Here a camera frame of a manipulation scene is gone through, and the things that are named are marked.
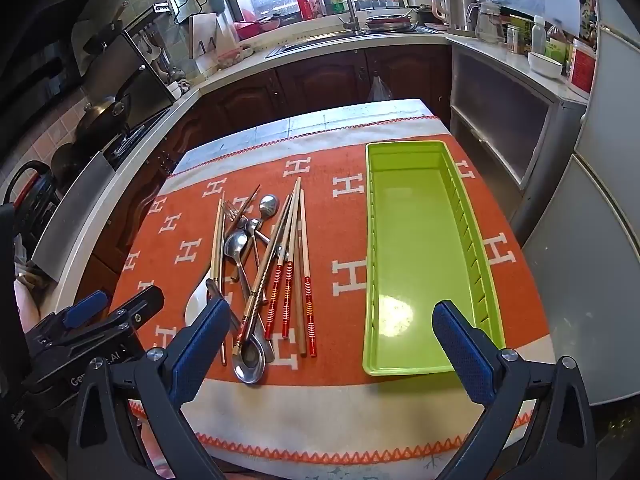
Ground grey sideboard cabinet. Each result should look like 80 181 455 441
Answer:
446 35 588 231

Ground black frying pan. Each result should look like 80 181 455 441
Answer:
75 91 135 147

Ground metal fork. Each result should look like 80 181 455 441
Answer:
222 199 273 246

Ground red basin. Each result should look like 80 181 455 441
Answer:
234 17 281 41

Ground hanging plastic bag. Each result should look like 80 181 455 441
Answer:
367 72 393 103

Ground white plastic bottle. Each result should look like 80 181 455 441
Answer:
531 15 547 56

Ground black range hood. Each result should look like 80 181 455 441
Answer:
0 0 126 161

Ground orange patterned blanket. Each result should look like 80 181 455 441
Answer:
107 112 558 468

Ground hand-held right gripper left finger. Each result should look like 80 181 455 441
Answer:
67 296 232 480

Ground red canister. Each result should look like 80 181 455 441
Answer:
567 40 597 93

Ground grey refrigerator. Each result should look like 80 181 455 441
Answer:
515 0 640 406

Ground white kitchen countertop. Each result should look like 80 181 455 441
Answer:
40 30 453 321

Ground glass jug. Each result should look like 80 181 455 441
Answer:
467 0 506 45

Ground dark cooking pot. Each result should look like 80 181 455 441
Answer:
50 142 83 186

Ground pink plastic container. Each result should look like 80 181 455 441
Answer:
216 46 246 68

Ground dark brown chopstick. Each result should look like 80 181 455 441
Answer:
231 185 262 241

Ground stack of dishes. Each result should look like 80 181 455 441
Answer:
365 12 418 33

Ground black pot with red trim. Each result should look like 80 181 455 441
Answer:
2 160 58 231

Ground small metal spoon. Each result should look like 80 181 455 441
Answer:
245 217 264 271

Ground stainless steel stove shield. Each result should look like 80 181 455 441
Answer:
120 22 175 128
31 152 121 283

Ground green box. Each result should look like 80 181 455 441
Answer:
510 14 536 43

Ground chrome kitchen faucet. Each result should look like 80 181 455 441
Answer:
320 0 362 36

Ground medium metal spoon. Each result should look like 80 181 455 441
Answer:
223 232 276 363

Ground green plastic tray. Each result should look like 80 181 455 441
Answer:
362 140 507 377

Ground white bowl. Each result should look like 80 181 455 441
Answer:
527 51 564 80

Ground white cutting board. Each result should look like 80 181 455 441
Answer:
187 12 223 61

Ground gas stove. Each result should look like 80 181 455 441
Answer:
102 124 153 170

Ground steel kitchen sink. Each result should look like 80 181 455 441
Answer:
265 30 371 58

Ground white spoon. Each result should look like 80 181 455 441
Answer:
184 279 212 329

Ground brown kitchen base cabinets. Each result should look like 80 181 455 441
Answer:
87 42 453 311

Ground white steel kettle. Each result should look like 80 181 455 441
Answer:
431 0 476 33

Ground large metal spoon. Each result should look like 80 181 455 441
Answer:
206 279 267 385

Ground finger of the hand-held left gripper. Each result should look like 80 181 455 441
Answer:
30 291 109 356
55 286 166 357

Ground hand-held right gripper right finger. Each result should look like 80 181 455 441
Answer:
432 300 598 480

